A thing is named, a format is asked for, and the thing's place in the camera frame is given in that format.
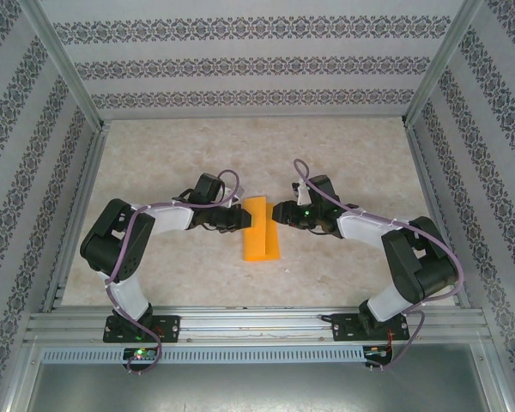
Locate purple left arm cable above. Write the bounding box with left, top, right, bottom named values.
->
left=105, top=169, right=248, bottom=377

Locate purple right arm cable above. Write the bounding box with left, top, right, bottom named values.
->
left=294, top=158, right=464, bottom=374

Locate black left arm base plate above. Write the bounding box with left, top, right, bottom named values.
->
left=102, top=315, right=182, bottom=344

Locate grey slotted cable duct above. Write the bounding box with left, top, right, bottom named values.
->
left=40, top=346, right=366, bottom=365

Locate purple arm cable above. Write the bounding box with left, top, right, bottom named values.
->
left=294, top=158, right=464, bottom=374
left=105, top=169, right=248, bottom=377

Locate aluminium mounting rail beam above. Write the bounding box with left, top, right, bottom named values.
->
left=23, top=306, right=493, bottom=344

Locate aluminium frame post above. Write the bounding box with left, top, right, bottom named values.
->
left=403, top=0, right=486, bottom=128
left=19, top=0, right=105, bottom=130

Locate orange cloth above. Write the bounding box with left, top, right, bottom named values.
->
left=242, top=195, right=282, bottom=263

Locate grey sheet metal panel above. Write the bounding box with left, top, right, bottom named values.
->
left=25, top=363, right=493, bottom=412

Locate aluminium frame strut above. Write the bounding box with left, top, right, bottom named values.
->
left=476, top=338, right=514, bottom=412
left=0, top=336, right=42, bottom=412

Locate aluminium side rail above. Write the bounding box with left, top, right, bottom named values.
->
left=405, top=124, right=471, bottom=310
left=42, top=122, right=111, bottom=312

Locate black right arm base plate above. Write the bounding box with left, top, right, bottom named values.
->
left=332, top=312, right=410, bottom=343

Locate aluminium back rail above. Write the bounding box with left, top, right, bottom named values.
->
left=100, top=112, right=408, bottom=123

